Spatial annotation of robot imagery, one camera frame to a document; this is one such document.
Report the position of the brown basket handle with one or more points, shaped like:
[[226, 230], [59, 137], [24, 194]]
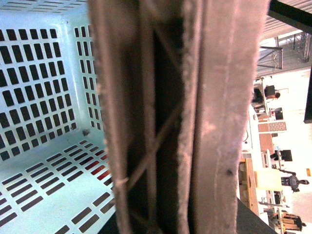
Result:
[[175, 86]]

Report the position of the teal plastic shopping basket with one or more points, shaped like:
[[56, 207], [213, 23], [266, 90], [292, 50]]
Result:
[[54, 171]]

